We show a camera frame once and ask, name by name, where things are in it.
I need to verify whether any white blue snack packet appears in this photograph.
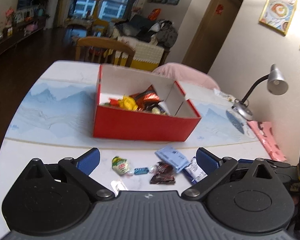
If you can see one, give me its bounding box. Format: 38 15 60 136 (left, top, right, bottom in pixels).
183 157 207 185

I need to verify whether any green white jelly cup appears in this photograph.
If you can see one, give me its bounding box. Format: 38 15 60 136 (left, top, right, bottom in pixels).
111 156 131 176

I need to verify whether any light blue snack packet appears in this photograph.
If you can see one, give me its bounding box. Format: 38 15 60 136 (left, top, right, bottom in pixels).
155 146 190 173

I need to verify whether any dark brown candy wrapper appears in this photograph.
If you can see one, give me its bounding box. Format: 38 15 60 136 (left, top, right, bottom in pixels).
149 161 175 185

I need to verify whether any blue candy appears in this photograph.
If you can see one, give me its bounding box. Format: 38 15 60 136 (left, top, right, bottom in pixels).
132 166 157 176

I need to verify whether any yellow snack packet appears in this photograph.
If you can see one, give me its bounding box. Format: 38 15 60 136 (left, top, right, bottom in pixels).
118 95 138 111

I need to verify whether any dark red foil snack bag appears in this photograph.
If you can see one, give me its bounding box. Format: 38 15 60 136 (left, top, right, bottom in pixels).
133 85 161 109

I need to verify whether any small white sachet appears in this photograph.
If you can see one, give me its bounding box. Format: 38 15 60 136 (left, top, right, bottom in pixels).
110 180 128 195

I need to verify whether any pink patterned cloth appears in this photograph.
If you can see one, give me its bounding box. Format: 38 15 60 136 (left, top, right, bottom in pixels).
247 121 287 162

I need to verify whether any blue mountain table mat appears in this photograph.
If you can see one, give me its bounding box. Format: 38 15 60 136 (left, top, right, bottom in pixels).
5 79 257 149

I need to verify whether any red white cardboard box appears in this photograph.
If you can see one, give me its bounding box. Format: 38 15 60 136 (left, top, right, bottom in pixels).
93 64 202 142

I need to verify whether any silver desk lamp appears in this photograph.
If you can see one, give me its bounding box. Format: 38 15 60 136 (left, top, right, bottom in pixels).
231 64 289 121

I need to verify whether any pink jacket on chair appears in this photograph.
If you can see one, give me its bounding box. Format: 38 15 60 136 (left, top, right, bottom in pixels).
152 62 220 90

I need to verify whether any wooden door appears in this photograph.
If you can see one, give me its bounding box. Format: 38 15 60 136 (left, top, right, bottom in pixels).
182 0 243 74

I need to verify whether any wooden dining chair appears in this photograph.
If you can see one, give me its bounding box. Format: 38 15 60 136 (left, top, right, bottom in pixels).
75 36 135 67

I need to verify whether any yellow white sofa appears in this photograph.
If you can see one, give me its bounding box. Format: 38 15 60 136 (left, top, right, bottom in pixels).
110 15 178 72

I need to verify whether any dark tv console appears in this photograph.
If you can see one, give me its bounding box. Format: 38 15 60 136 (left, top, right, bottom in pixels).
0 16 46 55

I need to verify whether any framed food picture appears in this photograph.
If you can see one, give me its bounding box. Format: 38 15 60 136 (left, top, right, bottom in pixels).
258 0 297 36

